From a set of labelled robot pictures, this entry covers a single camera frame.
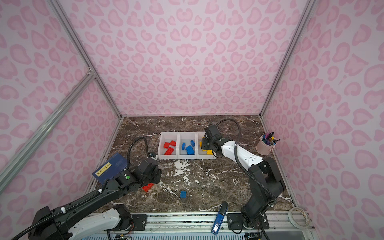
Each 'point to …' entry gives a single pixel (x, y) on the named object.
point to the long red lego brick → (146, 188)
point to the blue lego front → (183, 194)
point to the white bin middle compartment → (186, 137)
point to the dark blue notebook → (115, 166)
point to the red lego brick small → (166, 145)
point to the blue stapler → (222, 211)
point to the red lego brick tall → (169, 151)
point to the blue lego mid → (183, 146)
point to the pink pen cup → (266, 144)
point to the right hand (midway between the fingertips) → (206, 142)
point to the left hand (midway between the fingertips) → (159, 169)
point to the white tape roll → (295, 224)
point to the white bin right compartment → (202, 154)
